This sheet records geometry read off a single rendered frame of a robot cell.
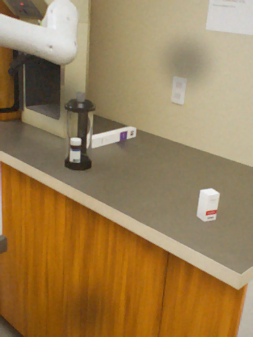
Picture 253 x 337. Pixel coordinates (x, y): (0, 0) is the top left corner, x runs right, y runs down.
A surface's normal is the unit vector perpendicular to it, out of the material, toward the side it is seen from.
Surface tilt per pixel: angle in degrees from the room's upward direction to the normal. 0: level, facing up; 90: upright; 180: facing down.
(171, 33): 90
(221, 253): 0
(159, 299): 90
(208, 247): 0
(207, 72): 90
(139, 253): 90
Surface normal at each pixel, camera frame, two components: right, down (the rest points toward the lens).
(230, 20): -0.70, 0.21
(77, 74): 0.71, 0.30
